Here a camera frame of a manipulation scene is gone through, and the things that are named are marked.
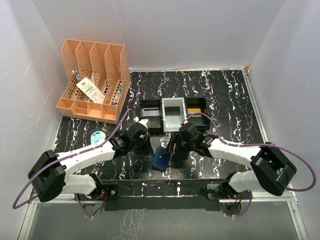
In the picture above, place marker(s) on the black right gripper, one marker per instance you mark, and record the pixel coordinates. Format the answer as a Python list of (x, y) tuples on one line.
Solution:
[(178, 153)]

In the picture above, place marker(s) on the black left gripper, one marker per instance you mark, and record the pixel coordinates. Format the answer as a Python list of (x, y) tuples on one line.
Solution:
[(148, 149)]

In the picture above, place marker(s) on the blue card holder wallet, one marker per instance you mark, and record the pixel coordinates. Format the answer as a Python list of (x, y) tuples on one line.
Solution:
[(161, 159)]

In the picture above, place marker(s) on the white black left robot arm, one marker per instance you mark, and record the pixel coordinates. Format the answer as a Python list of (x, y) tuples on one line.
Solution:
[(55, 173)]

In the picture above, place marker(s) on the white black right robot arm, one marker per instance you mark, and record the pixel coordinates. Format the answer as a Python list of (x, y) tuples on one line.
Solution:
[(269, 168)]

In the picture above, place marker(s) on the silver card in bin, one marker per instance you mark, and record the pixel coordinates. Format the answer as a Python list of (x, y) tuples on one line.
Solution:
[(150, 112)]

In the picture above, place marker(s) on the black card in bin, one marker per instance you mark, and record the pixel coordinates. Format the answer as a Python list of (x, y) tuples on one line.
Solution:
[(172, 111)]

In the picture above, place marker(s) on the gold card in bin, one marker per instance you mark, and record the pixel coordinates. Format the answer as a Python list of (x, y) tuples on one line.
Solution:
[(191, 111)]

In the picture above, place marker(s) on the black left bin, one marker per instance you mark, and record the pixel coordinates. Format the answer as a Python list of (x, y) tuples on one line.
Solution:
[(155, 124)]

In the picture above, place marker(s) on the white middle bin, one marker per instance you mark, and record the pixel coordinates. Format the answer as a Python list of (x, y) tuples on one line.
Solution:
[(173, 123)]

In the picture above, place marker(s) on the round teal tape roll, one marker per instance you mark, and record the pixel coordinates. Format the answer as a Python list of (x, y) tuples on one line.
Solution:
[(97, 137)]

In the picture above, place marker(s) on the white labelled paper packet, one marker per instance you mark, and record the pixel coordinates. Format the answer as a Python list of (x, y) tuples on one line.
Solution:
[(91, 90)]

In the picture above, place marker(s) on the orange plastic file organizer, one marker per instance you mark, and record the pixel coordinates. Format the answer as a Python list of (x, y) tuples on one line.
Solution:
[(98, 80)]

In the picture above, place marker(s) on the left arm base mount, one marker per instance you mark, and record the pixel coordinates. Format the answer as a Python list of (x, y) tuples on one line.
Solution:
[(107, 195)]

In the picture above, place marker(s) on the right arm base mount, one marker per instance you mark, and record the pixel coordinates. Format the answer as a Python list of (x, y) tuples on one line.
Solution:
[(219, 192)]

